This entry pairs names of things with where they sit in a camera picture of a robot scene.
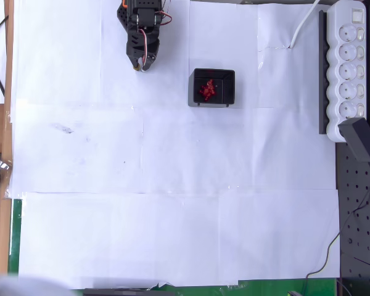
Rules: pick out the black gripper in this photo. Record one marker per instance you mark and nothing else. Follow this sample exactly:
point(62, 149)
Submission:
point(137, 54)

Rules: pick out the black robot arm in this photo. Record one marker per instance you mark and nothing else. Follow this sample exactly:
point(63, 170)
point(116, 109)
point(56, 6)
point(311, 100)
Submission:
point(145, 15)

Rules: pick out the black square bin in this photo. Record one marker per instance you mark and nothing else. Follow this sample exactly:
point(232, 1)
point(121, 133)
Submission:
point(191, 92)

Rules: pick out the white paper table covering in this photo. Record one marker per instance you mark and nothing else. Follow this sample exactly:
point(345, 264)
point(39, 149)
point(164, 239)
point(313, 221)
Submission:
point(172, 154)

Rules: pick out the white power strip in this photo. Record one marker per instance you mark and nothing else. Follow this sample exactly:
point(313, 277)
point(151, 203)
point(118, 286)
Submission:
point(334, 92)

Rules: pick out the green mat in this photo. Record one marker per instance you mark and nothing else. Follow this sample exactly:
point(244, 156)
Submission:
point(15, 234)

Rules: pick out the black power adapter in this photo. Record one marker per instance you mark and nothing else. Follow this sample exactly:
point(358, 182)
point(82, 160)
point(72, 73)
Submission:
point(357, 138)

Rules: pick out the black flat device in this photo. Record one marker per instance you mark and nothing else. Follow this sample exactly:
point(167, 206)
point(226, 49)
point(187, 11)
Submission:
point(126, 292)

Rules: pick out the gray blurry object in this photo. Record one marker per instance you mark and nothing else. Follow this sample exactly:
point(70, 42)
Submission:
point(12, 285)

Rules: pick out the black pegboard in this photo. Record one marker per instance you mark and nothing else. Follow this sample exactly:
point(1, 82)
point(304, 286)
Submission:
point(360, 216)

